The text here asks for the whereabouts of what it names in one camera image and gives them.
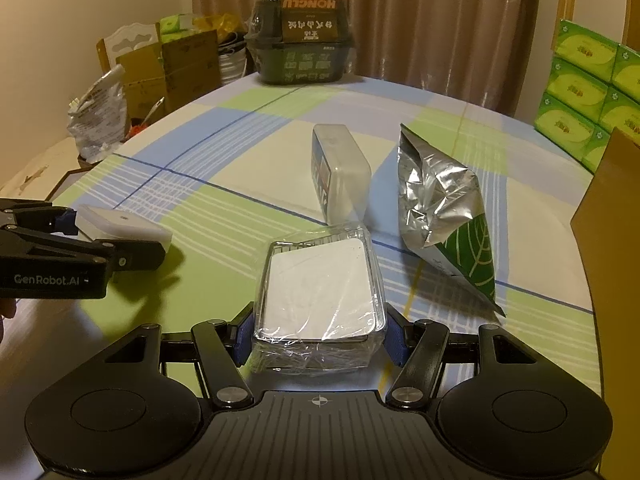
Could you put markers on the yellow plastic bag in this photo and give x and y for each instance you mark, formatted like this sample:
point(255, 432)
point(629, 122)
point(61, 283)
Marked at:
point(215, 25)

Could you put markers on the stack of green tissue packs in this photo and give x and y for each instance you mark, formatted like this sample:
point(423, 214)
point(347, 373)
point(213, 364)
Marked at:
point(585, 90)

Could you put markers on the silver foil bag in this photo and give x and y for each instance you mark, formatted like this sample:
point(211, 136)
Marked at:
point(435, 195)

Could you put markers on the clear plastic box white insert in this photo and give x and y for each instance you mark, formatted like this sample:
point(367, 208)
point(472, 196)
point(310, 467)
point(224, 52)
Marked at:
point(320, 290)

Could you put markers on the single green tissue pack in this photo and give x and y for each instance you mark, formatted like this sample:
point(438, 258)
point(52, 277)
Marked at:
point(175, 24)

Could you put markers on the dark green wrapped food box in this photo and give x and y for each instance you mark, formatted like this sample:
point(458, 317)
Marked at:
point(300, 45)

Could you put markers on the clear box with blue label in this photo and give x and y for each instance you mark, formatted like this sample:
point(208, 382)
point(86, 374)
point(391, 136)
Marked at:
point(340, 165)

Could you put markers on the brown curtain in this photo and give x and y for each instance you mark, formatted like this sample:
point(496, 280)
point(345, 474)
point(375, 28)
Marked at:
point(425, 20)

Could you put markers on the metal pot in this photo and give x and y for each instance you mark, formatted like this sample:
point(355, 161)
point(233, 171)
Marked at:
point(232, 62)

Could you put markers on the open cardboard carton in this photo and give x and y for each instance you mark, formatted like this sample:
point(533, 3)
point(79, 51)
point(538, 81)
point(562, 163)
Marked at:
point(175, 70)

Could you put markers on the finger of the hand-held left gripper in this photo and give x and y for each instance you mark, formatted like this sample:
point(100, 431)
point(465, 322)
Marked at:
point(135, 255)
point(65, 221)

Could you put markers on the white carved chair back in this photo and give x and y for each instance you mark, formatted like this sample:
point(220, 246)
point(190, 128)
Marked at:
point(130, 42)

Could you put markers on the brown cardboard box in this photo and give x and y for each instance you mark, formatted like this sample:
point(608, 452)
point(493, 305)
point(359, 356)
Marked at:
point(615, 260)

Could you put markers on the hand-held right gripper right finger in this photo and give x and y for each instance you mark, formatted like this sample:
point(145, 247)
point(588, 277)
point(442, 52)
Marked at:
point(395, 342)

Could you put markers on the white power adapter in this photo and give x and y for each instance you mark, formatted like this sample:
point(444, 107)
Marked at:
point(125, 225)

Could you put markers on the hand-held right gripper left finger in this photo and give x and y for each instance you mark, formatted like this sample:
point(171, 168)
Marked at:
point(243, 335)

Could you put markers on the person's left hand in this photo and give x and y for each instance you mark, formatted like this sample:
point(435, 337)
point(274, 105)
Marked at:
point(6, 308)

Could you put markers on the crumpled white plastic bag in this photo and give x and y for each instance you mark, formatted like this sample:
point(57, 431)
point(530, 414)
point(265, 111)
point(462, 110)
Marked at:
point(97, 115)

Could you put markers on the wooden frame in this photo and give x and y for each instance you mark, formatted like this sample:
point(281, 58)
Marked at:
point(565, 20)

